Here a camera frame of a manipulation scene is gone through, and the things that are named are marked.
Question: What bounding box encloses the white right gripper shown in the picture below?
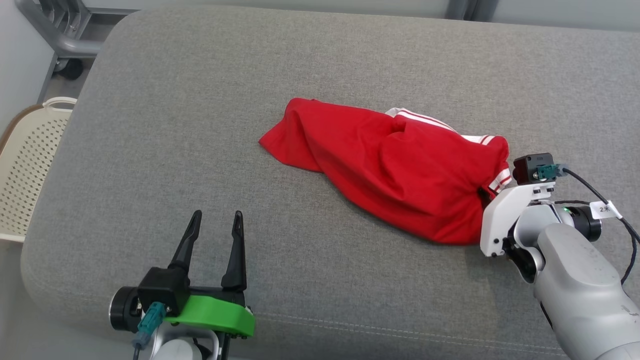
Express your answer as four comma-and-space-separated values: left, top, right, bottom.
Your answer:
477, 181, 556, 259

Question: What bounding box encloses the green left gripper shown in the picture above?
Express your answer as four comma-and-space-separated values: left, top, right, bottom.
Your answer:
165, 210, 256, 339

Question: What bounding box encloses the red basketball jersey white trim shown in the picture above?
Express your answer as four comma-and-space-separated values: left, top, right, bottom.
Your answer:
258, 97, 514, 246

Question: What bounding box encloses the grey fabric sofa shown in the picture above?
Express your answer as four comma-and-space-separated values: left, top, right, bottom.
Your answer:
20, 5, 640, 360

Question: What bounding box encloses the cream perforated laundry basket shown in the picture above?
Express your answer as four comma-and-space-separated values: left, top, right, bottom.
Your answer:
0, 96, 78, 244

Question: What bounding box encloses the black cable with teal plug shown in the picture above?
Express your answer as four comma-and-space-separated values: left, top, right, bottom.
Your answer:
534, 163, 640, 286
131, 301, 168, 360

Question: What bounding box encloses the white cable label tag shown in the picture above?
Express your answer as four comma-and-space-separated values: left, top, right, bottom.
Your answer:
589, 200, 624, 220

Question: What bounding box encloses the grey double metal post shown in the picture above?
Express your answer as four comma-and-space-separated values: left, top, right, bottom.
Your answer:
445, 0, 497, 22

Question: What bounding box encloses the grey metal frame stand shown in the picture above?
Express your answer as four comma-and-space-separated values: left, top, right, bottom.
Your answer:
15, 0, 141, 81

